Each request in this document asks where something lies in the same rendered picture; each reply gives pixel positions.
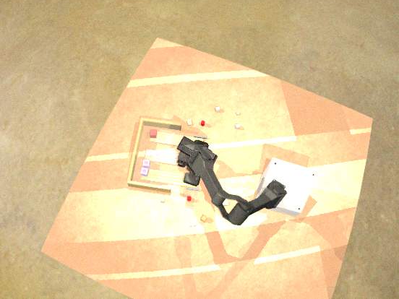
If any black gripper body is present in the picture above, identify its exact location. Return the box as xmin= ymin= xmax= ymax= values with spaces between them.
xmin=183 ymin=139 xmax=209 ymax=186

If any brown wall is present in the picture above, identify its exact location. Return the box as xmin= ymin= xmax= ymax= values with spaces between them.
xmin=127 ymin=117 xmax=181 ymax=193

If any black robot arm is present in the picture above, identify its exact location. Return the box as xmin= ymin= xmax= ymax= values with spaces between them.
xmin=176 ymin=136 xmax=287 ymax=226

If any pale yellow strip with green lines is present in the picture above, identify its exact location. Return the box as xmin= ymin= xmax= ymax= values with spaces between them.
xmin=171 ymin=173 xmax=197 ymax=188

